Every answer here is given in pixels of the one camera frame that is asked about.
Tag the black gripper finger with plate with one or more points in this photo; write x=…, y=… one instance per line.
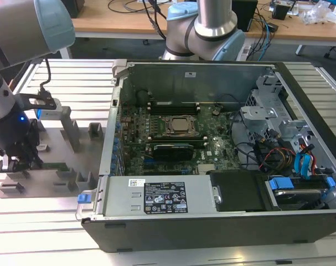
x=7, y=164

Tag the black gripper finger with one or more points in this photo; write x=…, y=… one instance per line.
x=35, y=144

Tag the green RAM stick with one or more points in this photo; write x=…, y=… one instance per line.
x=173, y=104
x=57, y=166

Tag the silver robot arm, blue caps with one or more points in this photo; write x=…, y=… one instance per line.
x=23, y=30

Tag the black RAM slot bank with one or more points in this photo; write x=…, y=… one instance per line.
x=178, y=142
x=173, y=110

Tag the grey parts rack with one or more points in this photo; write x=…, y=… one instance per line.
x=54, y=138

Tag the blue plastic latch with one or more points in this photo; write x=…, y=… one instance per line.
x=83, y=199

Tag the silver power supply with labels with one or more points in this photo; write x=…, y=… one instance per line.
x=123, y=199

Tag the black graphics card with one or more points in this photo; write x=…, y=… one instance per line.
x=173, y=152

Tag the black equipment case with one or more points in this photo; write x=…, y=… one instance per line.
x=75, y=8

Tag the silver CPU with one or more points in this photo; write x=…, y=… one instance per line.
x=178, y=125

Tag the wooden desk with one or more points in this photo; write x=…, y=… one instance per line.
x=115, y=22

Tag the silver finned heat sink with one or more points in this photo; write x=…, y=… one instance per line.
x=205, y=169

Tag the black open PC case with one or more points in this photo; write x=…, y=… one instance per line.
x=184, y=235

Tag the green motherboard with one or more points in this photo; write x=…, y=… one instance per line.
x=212, y=130

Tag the round coin battery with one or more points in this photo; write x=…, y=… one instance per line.
x=216, y=111

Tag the black plastic shroud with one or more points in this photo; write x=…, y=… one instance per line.
x=239, y=191

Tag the silver metal disk cage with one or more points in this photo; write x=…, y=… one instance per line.
x=256, y=116

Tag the black box on desk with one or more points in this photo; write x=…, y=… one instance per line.
x=246, y=16

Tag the hard disk in blue carrier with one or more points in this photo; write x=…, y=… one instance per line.
x=281, y=185

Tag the small black device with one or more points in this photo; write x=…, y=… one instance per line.
x=273, y=27

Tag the black chair base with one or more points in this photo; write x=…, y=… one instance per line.
x=327, y=54

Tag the clear plastic bags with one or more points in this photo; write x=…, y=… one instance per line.
x=320, y=12

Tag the grey camera with blue light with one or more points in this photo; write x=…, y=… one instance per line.
x=52, y=115

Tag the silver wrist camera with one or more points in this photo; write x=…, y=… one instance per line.
x=55, y=104

